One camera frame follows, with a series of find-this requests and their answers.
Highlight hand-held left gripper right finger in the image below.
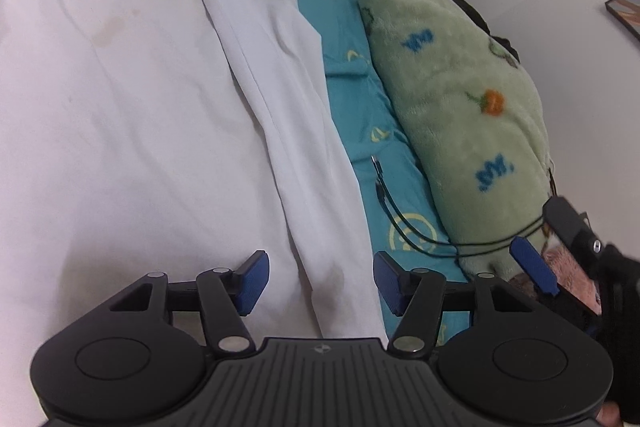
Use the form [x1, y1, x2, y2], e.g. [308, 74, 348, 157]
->
[374, 251, 538, 356]

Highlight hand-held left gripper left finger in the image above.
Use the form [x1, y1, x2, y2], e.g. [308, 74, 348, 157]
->
[107, 250, 271, 355]

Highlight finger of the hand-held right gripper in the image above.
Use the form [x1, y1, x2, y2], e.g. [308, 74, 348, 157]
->
[544, 196, 604, 279]
[510, 237, 598, 330]

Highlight white shirt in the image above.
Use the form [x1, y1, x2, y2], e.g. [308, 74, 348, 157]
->
[0, 0, 391, 413]

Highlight person's right hand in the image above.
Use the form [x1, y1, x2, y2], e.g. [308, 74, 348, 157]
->
[600, 402, 622, 427]

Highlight pink fluffy cloth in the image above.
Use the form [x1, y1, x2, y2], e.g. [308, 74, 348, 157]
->
[510, 244, 601, 315]

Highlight green fleece printed blanket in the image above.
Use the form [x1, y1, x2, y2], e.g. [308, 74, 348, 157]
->
[357, 0, 556, 280]

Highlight teal printed bed sheet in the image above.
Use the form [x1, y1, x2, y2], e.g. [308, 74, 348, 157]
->
[232, 0, 506, 348]

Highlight dark clothing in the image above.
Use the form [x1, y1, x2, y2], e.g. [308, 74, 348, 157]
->
[445, 0, 521, 62]

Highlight black cable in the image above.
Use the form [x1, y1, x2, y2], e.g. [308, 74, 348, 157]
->
[371, 155, 558, 258]
[375, 179, 556, 260]

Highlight framed wall picture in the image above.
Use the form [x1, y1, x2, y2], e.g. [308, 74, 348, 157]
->
[604, 0, 640, 42]

